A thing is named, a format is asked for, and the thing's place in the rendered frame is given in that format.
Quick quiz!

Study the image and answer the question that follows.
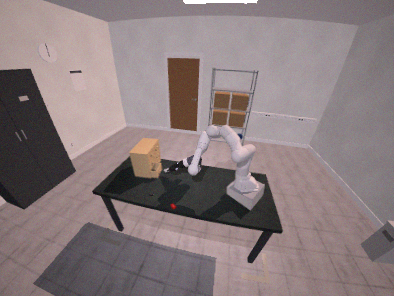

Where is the tan wooden chest of drawers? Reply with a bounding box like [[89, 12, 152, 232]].
[[129, 138, 159, 178]]

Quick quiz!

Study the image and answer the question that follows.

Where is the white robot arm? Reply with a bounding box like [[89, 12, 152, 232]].
[[183, 125, 259, 192]]

